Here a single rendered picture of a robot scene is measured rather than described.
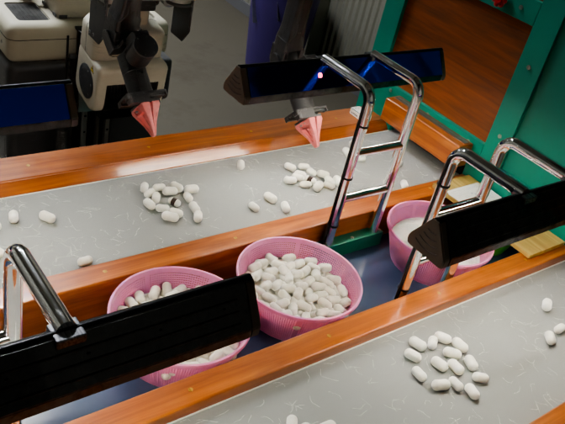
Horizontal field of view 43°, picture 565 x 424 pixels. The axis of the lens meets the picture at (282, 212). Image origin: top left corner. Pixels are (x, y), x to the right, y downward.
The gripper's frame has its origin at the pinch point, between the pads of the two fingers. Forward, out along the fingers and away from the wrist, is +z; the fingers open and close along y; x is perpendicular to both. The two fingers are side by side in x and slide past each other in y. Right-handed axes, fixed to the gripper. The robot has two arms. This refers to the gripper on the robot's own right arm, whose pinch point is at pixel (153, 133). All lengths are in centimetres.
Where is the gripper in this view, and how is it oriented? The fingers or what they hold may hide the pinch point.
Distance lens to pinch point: 169.9
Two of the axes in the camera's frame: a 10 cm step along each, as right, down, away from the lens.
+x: -5.3, 2.6, 8.1
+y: 7.9, -1.9, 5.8
